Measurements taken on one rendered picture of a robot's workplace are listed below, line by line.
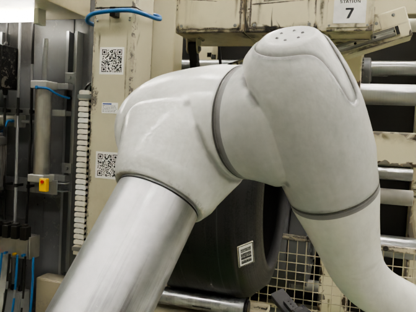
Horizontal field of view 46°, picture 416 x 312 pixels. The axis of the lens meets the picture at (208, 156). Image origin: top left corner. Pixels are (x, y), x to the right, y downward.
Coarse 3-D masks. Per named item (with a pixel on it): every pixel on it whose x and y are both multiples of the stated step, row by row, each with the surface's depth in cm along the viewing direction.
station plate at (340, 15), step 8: (336, 0) 142; (344, 0) 142; (352, 0) 141; (360, 0) 140; (336, 8) 142; (344, 8) 142; (352, 8) 141; (360, 8) 140; (336, 16) 142; (344, 16) 142; (352, 16) 141; (360, 16) 140
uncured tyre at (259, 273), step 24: (240, 192) 107; (264, 192) 160; (216, 216) 107; (240, 216) 107; (264, 216) 158; (192, 240) 110; (216, 240) 108; (240, 240) 109; (264, 240) 153; (192, 264) 114; (216, 264) 112; (264, 264) 121; (192, 288) 124; (216, 288) 119; (240, 288) 118
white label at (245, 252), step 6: (240, 246) 109; (246, 246) 109; (252, 246) 110; (240, 252) 109; (246, 252) 110; (252, 252) 111; (240, 258) 110; (246, 258) 111; (252, 258) 112; (240, 264) 111; (246, 264) 112
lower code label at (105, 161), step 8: (96, 152) 138; (104, 152) 137; (112, 152) 137; (96, 160) 138; (104, 160) 138; (112, 160) 137; (96, 168) 138; (104, 168) 138; (112, 168) 137; (96, 176) 139; (104, 176) 138; (112, 176) 137
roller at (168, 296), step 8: (168, 288) 126; (176, 288) 126; (168, 296) 125; (176, 296) 124; (184, 296) 124; (192, 296) 123; (200, 296) 123; (208, 296) 123; (216, 296) 122; (224, 296) 122; (168, 304) 126; (176, 304) 124; (184, 304) 124; (192, 304) 123; (200, 304) 122; (208, 304) 122; (216, 304) 121; (224, 304) 120; (232, 304) 120; (240, 304) 120; (248, 304) 120
